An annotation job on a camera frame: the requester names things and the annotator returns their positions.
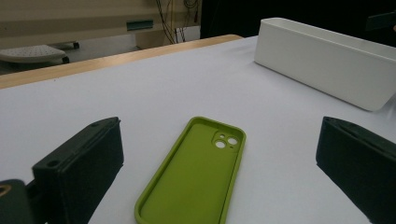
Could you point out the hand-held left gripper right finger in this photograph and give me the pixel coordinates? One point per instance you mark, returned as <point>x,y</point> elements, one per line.
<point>361,168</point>

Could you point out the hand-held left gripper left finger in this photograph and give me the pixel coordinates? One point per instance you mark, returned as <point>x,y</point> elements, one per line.
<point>77,168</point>

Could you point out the green phone case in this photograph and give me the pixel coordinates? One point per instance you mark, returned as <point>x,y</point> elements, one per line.
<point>193,174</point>

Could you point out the white plastic bin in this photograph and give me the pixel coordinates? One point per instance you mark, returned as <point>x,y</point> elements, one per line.
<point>311,59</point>

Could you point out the white table sheet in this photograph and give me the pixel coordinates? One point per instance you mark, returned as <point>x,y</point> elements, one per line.
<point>155,93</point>

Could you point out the grey perforated wheeled platform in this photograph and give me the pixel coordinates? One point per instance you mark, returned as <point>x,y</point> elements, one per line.
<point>31,53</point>

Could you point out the black curtain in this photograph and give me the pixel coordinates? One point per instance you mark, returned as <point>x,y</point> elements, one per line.
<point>230,15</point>

